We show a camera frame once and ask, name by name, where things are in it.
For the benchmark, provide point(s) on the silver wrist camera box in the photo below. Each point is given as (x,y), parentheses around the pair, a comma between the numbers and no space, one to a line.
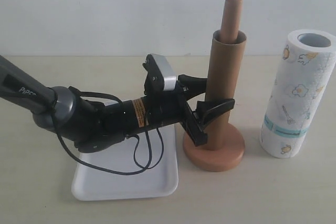
(160,75)

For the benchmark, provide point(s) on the white rectangular plastic tray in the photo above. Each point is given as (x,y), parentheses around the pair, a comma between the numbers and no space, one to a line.
(149,164)

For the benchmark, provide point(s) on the printed white paper towel roll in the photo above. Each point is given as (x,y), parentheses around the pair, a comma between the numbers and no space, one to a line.
(307,62)

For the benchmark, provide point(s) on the wooden paper towel holder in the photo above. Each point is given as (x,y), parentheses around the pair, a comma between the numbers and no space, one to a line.
(214,161)

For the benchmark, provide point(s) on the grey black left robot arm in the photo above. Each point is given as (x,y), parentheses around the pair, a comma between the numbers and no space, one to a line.
(95,121)

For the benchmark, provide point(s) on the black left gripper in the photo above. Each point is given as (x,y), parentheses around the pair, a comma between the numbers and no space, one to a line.
(168,108)

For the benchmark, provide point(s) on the brown cardboard tube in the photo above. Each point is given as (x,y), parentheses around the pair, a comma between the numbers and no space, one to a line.
(223,70)

